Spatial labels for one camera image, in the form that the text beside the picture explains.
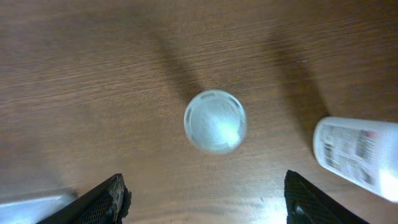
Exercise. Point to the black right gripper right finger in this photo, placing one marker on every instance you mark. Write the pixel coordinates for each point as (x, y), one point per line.
(307, 204)

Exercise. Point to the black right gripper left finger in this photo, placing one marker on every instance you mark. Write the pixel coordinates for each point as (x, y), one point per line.
(107, 203)

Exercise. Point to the white plastic lotion bottle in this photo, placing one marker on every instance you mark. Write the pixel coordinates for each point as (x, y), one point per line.
(361, 151)

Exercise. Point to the orange tube white cap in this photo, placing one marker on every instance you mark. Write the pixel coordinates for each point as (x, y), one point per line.
(215, 122)

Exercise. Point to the clear plastic container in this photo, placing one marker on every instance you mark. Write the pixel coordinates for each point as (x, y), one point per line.
(33, 210)

